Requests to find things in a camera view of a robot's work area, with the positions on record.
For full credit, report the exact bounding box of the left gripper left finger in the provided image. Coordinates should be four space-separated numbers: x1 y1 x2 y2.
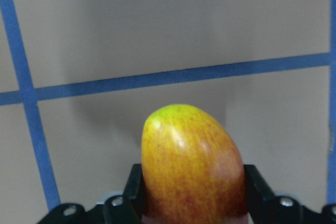
103 164 144 224

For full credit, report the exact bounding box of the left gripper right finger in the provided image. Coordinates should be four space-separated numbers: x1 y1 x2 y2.
244 165 311 224

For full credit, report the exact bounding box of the red yellow mango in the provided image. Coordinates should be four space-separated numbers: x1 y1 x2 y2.
141 104 248 223

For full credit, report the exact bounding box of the brown paper table cover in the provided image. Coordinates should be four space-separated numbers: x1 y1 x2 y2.
1 0 335 223

